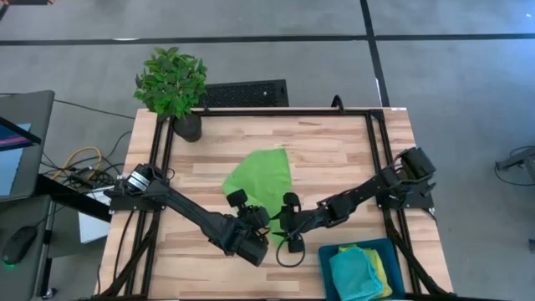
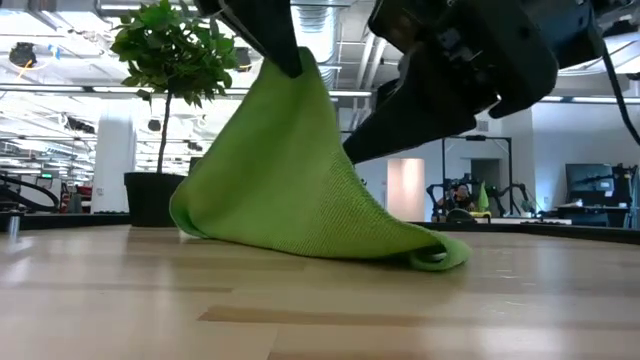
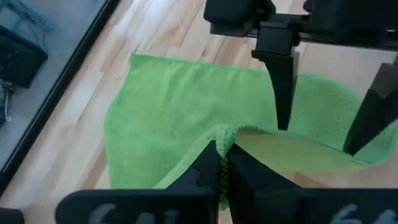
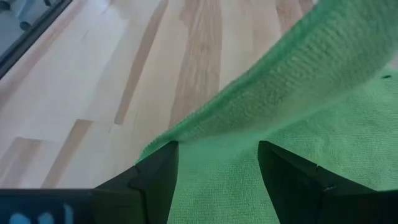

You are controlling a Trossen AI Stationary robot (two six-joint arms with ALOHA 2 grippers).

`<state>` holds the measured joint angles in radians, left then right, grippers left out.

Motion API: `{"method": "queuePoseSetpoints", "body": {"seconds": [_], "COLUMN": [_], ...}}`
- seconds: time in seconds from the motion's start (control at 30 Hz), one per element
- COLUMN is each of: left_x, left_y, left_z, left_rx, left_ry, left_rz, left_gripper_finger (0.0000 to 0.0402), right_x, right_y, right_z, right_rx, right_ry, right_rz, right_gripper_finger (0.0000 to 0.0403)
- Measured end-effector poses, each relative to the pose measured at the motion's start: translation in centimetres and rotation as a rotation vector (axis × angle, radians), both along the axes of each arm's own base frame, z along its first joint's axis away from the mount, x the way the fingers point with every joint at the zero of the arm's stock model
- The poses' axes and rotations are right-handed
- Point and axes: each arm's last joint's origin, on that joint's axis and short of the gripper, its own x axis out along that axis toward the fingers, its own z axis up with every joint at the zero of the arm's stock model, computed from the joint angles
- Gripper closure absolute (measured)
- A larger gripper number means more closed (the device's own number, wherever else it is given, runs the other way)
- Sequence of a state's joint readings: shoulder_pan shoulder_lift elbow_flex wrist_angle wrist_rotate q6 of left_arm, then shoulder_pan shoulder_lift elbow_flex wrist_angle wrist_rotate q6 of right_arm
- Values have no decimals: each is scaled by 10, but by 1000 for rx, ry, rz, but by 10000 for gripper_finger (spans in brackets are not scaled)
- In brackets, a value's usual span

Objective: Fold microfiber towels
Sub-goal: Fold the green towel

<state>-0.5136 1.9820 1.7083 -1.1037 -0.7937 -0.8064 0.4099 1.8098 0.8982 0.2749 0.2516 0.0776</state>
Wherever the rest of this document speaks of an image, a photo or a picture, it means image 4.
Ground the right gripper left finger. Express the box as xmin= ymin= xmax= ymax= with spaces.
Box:
xmin=92 ymin=140 xmax=180 ymax=224

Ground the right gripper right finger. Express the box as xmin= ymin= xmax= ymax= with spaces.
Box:
xmin=257 ymin=140 xmax=398 ymax=224

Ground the green microfiber towel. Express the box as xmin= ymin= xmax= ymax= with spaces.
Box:
xmin=134 ymin=0 xmax=398 ymax=224

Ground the black metal table frame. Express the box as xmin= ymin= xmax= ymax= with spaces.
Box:
xmin=0 ymin=0 xmax=73 ymax=79

